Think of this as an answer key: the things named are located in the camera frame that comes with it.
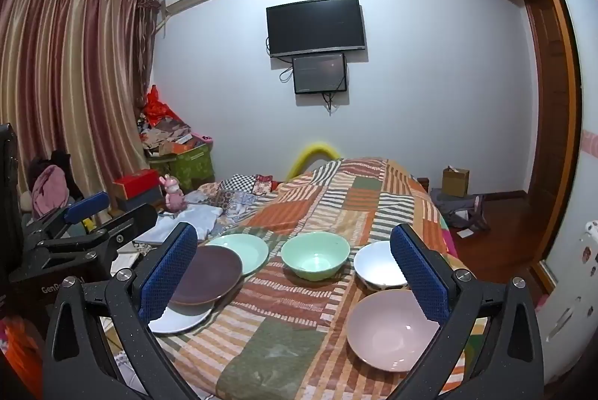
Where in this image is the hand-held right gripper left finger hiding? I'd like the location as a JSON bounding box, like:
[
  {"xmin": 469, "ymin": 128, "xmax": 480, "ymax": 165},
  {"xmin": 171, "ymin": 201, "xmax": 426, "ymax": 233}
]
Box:
[{"xmin": 42, "ymin": 221, "xmax": 201, "ymax": 400}]

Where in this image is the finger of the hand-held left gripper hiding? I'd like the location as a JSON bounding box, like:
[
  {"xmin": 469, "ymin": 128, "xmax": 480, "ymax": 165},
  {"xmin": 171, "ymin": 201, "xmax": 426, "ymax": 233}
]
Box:
[
  {"xmin": 35, "ymin": 203, "xmax": 158, "ymax": 261},
  {"xmin": 25, "ymin": 192, "xmax": 110, "ymax": 242}
]

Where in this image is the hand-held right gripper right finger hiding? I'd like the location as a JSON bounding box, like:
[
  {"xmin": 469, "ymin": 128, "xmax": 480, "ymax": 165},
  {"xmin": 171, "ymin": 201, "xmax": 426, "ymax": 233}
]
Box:
[{"xmin": 388, "ymin": 223, "xmax": 545, "ymax": 400}]

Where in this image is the purple plate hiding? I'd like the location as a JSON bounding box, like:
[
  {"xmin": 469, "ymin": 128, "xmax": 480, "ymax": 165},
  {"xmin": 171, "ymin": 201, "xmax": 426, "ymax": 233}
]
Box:
[{"xmin": 168, "ymin": 245, "xmax": 244, "ymax": 307}]

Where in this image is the white bowl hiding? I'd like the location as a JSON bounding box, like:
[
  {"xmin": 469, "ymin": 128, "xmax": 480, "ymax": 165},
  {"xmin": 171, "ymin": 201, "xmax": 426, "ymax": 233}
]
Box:
[{"xmin": 353, "ymin": 240, "xmax": 409, "ymax": 291}]

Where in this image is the white plate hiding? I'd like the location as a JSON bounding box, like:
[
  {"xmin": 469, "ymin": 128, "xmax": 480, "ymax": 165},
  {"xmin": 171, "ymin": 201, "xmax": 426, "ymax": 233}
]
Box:
[{"xmin": 148, "ymin": 302, "xmax": 216, "ymax": 334}]

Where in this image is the pink bowl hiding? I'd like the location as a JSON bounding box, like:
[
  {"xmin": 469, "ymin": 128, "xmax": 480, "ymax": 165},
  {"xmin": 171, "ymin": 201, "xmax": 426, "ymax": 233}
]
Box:
[{"xmin": 346, "ymin": 289, "xmax": 444, "ymax": 373}]

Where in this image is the green plate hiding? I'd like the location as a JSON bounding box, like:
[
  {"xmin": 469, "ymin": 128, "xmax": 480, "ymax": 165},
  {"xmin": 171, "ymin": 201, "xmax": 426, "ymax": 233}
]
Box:
[{"xmin": 206, "ymin": 233, "xmax": 270, "ymax": 277}]

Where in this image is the green bowl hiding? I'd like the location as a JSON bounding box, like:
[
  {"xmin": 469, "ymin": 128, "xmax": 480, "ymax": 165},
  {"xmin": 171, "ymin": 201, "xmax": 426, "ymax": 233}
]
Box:
[{"xmin": 280, "ymin": 232, "xmax": 351, "ymax": 282}]

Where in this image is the grey box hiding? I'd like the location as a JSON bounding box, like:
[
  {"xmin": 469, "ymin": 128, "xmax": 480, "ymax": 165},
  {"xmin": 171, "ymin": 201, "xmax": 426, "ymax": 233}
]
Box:
[{"xmin": 116, "ymin": 189, "xmax": 163, "ymax": 212}]

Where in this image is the red box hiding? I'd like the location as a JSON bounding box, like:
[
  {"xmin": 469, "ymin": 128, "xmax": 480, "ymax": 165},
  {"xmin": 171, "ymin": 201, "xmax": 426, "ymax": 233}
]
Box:
[{"xmin": 112, "ymin": 169, "xmax": 162, "ymax": 200}]

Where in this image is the pink cloth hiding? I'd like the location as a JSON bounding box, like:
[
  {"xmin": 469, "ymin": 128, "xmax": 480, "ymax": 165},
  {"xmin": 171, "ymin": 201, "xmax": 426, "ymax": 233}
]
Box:
[{"xmin": 30, "ymin": 165, "xmax": 71, "ymax": 216}]

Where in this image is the pink plush toy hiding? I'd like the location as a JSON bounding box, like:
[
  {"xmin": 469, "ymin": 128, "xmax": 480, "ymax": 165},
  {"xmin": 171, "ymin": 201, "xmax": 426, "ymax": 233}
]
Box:
[{"xmin": 160, "ymin": 174, "xmax": 188, "ymax": 211}]

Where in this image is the light blue cloth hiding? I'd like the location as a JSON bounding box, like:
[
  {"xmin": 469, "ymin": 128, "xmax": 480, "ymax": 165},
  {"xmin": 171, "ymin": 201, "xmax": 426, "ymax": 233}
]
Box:
[{"xmin": 156, "ymin": 204, "xmax": 225, "ymax": 242}]

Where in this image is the grey cloth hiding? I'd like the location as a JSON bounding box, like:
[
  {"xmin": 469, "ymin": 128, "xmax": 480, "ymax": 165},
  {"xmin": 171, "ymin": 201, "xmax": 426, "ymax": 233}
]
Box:
[{"xmin": 430, "ymin": 187, "xmax": 491, "ymax": 233}]

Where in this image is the green cardboard box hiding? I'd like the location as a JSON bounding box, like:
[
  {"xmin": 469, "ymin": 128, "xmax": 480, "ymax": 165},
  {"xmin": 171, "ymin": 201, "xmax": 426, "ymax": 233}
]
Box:
[{"xmin": 149, "ymin": 143, "xmax": 216, "ymax": 190}]

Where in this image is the pile of cardboard clutter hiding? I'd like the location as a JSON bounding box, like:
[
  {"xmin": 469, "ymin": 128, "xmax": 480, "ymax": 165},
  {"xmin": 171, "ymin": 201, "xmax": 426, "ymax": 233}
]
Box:
[{"xmin": 138, "ymin": 115, "xmax": 216, "ymax": 158}]

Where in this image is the white printed bed sheet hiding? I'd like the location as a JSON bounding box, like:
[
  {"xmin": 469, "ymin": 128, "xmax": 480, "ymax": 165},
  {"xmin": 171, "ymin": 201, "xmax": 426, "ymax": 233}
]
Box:
[{"xmin": 100, "ymin": 316, "xmax": 143, "ymax": 387}]

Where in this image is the brown cardboard box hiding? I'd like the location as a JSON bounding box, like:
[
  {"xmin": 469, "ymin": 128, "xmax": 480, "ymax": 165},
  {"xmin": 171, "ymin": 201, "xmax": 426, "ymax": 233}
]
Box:
[{"xmin": 442, "ymin": 165, "xmax": 470, "ymax": 198}]

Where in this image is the checkered patterned quilt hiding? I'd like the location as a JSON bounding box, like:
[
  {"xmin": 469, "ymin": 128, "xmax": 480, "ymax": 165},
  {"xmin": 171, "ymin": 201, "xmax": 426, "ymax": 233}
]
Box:
[{"xmin": 187, "ymin": 173, "xmax": 286, "ymax": 218}]

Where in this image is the red plastic bag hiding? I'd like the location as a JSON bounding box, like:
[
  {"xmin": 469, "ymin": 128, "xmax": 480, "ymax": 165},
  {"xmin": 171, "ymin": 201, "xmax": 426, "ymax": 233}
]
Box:
[{"xmin": 142, "ymin": 85, "xmax": 181, "ymax": 125}]

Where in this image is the striped brown curtain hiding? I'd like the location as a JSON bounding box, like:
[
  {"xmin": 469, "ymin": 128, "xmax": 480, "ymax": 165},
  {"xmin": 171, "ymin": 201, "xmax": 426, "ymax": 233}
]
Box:
[{"xmin": 0, "ymin": 0, "xmax": 160, "ymax": 214}]

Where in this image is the orange striped patchwork blanket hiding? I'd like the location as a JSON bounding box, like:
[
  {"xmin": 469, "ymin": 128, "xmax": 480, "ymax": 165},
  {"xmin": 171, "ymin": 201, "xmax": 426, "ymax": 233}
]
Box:
[{"xmin": 154, "ymin": 157, "xmax": 472, "ymax": 400}]

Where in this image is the white cabinet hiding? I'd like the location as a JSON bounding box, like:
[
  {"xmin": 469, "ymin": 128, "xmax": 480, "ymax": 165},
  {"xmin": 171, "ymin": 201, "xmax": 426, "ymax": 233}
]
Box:
[{"xmin": 537, "ymin": 124, "xmax": 598, "ymax": 387}]

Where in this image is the yellow hoop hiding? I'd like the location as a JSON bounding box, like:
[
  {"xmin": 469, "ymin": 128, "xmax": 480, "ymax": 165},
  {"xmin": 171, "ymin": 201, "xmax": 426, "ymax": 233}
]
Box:
[{"xmin": 286, "ymin": 142, "xmax": 340, "ymax": 181}]

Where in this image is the wooden wardrobe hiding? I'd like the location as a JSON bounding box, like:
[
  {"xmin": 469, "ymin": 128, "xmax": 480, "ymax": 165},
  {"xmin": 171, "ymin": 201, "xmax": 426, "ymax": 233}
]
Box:
[{"xmin": 451, "ymin": 0, "xmax": 585, "ymax": 289}]

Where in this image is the black screen cable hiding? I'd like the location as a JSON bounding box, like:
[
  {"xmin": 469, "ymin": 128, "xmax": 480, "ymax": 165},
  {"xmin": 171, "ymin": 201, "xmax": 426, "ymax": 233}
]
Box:
[
  {"xmin": 266, "ymin": 36, "xmax": 295, "ymax": 83},
  {"xmin": 322, "ymin": 91, "xmax": 342, "ymax": 117}
]

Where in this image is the small black wall monitor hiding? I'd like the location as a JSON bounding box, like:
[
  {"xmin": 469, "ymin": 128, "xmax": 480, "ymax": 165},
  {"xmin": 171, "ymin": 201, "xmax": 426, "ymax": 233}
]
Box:
[{"xmin": 292, "ymin": 53, "xmax": 348, "ymax": 95}]

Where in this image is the black wall television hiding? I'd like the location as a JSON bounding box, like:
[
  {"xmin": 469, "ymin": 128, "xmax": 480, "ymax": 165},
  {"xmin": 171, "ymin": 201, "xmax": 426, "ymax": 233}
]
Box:
[{"xmin": 266, "ymin": 0, "xmax": 366, "ymax": 58}]

